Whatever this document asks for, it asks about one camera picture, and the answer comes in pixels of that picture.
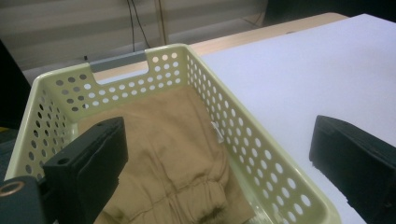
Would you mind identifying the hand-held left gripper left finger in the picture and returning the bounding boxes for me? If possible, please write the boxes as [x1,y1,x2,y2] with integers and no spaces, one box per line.
[42,117,129,224]

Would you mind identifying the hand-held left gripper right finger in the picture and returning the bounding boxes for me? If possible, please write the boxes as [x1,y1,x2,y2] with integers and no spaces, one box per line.
[308,115,396,224]

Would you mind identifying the pale yellow plastic basket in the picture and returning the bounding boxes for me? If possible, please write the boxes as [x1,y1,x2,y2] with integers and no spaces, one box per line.
[4,42,342,224]

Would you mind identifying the brown pants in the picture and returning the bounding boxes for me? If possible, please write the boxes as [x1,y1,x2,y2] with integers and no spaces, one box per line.
[78,86,256,224]

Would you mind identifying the black curtain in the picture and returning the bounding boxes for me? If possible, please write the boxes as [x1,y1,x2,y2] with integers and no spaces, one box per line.
[264,0,396,23]
[0,38,32,131]

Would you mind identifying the white table cover board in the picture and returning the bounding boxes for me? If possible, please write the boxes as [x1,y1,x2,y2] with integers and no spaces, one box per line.
[99,13,396,224]

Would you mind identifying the wooden table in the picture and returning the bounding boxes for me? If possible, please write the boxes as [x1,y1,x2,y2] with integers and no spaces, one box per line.
[92,12,349,82]

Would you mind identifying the black wall cable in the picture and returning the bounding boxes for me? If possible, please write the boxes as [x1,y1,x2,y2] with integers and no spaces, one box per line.
[132,0,151,49]
[126,0,136,53]

